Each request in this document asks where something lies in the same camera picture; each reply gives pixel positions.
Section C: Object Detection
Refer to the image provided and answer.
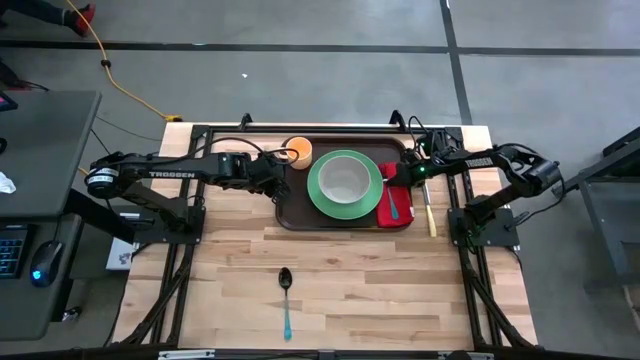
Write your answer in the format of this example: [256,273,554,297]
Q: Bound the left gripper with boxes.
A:
[248,155,294,205]

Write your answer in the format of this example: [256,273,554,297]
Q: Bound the orange mug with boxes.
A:
[279,135,314,171]

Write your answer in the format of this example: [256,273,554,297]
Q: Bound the red cloth napkin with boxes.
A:
[375,160,416,230]

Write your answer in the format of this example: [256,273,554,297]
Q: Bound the fork with teal handle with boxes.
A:
[382,177,401,222]

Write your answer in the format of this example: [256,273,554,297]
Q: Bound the knife with cream handle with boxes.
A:
[421,182,438,239]

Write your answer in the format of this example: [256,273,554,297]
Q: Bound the white bowl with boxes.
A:
[318,154,372,205]

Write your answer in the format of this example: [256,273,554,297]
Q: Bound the green plate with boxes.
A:
[306,149,385,222]

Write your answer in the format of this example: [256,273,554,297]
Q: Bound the black spoon teal handle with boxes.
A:
[278,266,294,343]

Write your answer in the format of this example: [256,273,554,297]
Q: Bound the brown plastic tray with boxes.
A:
[273,134,416,233]

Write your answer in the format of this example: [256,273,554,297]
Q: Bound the white patterned box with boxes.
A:
[105,237,135,271]

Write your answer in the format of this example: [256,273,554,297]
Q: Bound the black metal stand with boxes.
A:
[551,124,640,291]

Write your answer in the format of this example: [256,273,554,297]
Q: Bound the black computer mouse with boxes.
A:
[29,239,65,289]

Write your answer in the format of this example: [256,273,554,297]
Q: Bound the black backlit keyboard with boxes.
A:
[0,224,39,280]

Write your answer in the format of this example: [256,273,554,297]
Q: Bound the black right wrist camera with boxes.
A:
[385,171,413,190]

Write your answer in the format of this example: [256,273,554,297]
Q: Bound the black floor cable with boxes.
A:
[89,115,151,156]

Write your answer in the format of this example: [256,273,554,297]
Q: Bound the orange extension cable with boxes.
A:
[64,0,184,124]

